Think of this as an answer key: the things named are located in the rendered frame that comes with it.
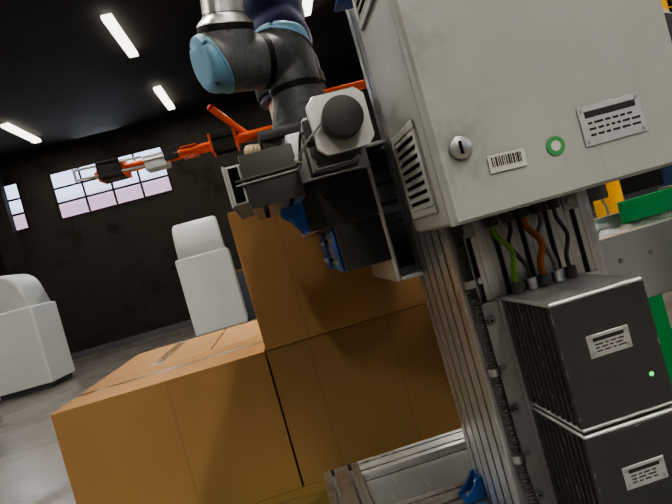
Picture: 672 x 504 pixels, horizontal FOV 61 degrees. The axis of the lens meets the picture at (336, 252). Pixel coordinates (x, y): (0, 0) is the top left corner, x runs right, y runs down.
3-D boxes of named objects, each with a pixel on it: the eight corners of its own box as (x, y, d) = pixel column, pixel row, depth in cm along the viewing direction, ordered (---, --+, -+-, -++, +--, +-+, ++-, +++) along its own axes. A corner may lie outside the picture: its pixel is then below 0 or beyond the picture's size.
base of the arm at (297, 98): (344, 113, 119) (331, 67, 119) (274, 131, 117) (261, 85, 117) (336, 129, 134) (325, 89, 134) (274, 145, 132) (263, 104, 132)
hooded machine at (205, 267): (249, 327, 769) (216, 211, 766) (194, 342, 761) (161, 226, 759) (252, 320, 851) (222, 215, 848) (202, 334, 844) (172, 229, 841)
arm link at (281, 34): (331, 74, 124) (314, 14, 123) (277, 79, 116) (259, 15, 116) (305, 94, 134) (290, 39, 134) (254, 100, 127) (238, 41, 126)
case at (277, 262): (426, 285, 205) (397, 179, 205) (465, 291, 166) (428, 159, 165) (266, 333, 198) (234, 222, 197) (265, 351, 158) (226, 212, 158)
